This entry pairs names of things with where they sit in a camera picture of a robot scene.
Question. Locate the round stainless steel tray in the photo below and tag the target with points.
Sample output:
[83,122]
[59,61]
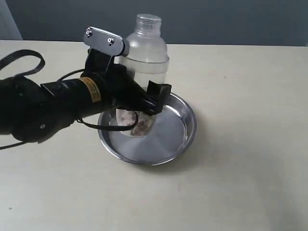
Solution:
[171,135]

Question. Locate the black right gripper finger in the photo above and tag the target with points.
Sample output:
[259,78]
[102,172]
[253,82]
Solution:
[156,97]

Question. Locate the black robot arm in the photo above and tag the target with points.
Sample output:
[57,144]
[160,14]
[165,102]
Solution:
[32,112]

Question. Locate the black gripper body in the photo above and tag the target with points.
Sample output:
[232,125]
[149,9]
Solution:
[117,85]

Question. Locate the clear plastic shaker bottle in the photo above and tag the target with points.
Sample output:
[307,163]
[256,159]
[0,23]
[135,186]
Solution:
[147,60]

